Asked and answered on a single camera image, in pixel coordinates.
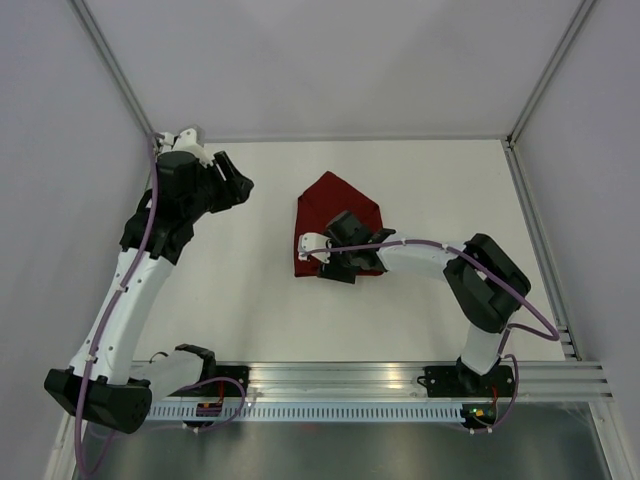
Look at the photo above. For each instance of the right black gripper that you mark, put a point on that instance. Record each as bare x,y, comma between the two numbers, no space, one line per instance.
331,271

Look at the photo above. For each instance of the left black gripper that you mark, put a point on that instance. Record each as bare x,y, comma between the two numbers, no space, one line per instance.
235,190

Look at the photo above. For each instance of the dark red cloth napkin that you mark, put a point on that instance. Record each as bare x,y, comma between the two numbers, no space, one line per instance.
319,204

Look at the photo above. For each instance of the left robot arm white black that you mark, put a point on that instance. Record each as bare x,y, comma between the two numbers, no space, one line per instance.
101,385

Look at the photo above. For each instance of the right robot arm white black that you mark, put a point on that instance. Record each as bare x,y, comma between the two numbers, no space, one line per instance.
483,279

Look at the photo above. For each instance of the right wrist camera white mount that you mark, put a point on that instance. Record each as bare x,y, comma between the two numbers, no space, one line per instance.
313,245

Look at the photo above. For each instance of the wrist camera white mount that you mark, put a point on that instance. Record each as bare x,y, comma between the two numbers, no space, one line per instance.
313,245
186,140

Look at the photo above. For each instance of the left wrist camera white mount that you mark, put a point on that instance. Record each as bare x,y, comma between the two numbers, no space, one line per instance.
186,140

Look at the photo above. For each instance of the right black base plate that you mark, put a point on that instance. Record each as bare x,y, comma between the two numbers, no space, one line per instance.
448,381

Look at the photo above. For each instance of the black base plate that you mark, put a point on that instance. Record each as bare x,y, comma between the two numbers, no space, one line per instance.
448,381
236,379

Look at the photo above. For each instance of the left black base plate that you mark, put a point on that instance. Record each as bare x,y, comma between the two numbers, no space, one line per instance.
236,379

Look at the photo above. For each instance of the left aluminium frame post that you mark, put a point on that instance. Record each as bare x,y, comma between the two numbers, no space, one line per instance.
101,45

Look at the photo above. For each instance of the aluminium frame post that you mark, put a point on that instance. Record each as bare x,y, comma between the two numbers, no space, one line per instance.
569,37
101,45

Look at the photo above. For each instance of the white slotted cable duct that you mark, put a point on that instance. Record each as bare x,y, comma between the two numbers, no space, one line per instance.
310,412

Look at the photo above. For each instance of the aluminium mounting rail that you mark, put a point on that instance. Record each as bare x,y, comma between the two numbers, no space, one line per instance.
539,381

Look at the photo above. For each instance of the right aluminium frame post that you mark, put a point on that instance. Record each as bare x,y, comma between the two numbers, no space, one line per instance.
569,37

